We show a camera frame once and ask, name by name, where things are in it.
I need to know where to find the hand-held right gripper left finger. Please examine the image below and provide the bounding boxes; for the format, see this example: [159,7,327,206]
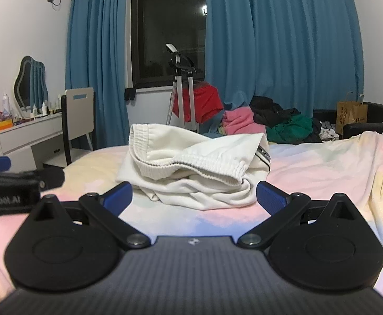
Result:
[27,181,152,249]

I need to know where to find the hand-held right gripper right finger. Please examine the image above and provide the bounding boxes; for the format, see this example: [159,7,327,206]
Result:
[237,181,363,249]

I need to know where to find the white shorts with striped band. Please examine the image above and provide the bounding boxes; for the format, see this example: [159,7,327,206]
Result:
[116,123,271,211]

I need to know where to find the white dressing table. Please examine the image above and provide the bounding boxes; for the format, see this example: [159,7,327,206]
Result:
[0,113,64,169]

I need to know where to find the green cloth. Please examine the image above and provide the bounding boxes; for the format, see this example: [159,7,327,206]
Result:
[265,114,322,145]

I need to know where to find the white black chair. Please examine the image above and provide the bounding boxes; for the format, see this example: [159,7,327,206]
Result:
[43,87,97,166]

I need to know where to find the pink cloth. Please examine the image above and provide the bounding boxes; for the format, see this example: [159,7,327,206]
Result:
[222,108,267,137]

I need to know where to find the wavy framed mirror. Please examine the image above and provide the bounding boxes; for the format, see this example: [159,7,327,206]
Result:
[13,56,49,112]

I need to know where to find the white patterned cloth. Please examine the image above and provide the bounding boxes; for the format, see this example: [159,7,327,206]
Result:
[319,121,340,140]

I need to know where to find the black cloth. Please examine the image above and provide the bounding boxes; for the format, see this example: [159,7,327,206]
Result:
[250,96,302,127]

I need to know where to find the red cloth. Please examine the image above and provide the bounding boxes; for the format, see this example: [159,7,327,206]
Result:
[172,83,225,126]

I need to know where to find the brown paper bag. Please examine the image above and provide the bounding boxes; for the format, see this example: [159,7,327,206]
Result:
[336,91,368,136]

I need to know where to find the blue curtain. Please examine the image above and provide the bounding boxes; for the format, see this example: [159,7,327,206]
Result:
[204,0,365,138]
[65,0,140,151]

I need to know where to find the black armchair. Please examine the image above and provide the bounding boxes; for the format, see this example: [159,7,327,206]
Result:
[313,102,383,139]

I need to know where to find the silver tripod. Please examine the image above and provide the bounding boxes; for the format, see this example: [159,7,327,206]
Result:
[165,43,200,132]

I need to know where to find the dark window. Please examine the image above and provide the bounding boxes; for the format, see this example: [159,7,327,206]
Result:
[130,0,208,90]

